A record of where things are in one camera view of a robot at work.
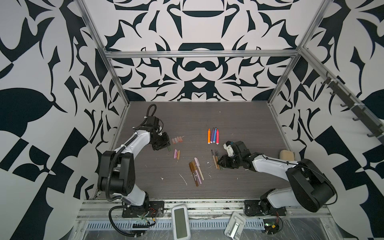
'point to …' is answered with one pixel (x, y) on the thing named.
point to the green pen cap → (169, 148)
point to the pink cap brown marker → (216, 153)
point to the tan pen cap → (178, 155)
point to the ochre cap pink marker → (194, 167)
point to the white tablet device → (180, 222)
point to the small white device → (234, 229)
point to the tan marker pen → (215, 162)
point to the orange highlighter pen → (209, 136)
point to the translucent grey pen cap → (176, 140)
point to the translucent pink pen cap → (180, 139)
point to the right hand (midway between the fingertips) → (219, 162)
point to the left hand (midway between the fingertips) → (169, 141)
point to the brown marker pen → (193, 173)
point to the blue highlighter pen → (215, 135)
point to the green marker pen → (221, 167)
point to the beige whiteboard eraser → (286, 155)
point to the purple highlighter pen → (212, 135)
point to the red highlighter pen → (217, 136)
